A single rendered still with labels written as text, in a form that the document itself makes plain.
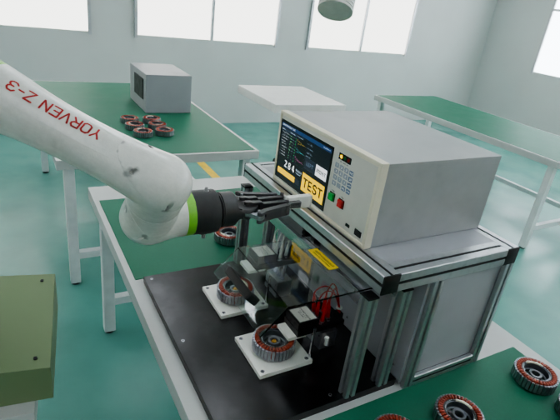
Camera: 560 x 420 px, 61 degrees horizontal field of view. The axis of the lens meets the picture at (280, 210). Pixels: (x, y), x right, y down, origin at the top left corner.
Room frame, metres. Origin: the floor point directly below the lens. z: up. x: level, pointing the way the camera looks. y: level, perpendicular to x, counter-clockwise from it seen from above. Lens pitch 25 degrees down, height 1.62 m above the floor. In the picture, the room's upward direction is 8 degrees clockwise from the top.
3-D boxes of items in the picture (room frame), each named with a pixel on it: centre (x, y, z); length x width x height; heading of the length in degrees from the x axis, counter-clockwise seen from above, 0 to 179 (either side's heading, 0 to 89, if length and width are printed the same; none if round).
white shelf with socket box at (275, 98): (2.15, 0.02, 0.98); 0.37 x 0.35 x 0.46; 32
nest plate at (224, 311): (1.17, 0.10, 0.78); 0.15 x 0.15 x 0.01; 32
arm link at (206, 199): (0.89, 0.16, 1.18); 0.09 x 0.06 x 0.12; 32
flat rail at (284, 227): (1.12, -0.05, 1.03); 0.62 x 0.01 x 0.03; 32
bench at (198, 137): (3.19, 1.12, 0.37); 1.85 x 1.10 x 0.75; 32
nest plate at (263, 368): (0.97, -0.03, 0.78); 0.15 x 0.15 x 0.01; 32
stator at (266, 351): (0.97, -0.03, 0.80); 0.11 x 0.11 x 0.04
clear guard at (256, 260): (0.92, -0.07, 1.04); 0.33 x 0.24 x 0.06; 122
